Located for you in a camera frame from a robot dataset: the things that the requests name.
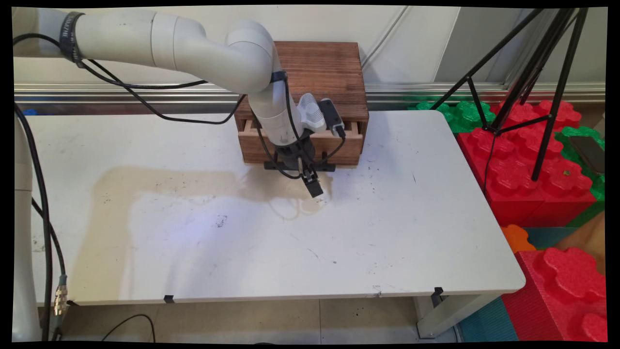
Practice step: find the white ribbed camera mount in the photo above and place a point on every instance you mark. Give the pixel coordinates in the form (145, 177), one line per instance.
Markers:
(311, 114)

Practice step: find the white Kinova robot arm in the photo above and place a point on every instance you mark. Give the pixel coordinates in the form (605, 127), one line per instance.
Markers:
(193, 43)

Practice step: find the brown wooden drawer cabinet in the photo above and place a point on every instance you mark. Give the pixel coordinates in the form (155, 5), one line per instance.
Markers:
(334, 72)

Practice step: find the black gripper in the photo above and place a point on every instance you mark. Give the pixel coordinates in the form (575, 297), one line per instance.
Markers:
(293, 155)

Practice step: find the green foam block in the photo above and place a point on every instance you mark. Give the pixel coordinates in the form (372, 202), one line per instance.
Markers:
(569, 145)
(465, 115)

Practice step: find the aluminium wall rail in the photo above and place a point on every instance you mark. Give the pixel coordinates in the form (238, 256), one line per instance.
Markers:
(436, 92)

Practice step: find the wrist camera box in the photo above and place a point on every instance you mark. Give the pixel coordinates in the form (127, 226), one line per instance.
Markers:
(332, 116)

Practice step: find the dark smartphone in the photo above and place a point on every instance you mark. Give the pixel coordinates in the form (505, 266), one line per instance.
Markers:
(588, 154)

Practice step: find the blue object behind table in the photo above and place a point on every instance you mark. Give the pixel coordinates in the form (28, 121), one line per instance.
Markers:
(29, 112)

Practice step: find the orange foam block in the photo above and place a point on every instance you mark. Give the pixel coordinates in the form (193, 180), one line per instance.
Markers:
(516, 238)

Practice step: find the teal foam mat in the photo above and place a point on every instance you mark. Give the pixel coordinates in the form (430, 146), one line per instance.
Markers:
(487, 325)

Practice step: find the large red foam block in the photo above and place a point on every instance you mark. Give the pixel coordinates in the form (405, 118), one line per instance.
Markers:
(518, 174)

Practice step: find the black tripod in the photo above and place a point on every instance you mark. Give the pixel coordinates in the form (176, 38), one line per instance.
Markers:
(562, 87)

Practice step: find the wooden drawer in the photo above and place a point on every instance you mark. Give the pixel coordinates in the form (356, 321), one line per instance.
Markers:
(348, 149)

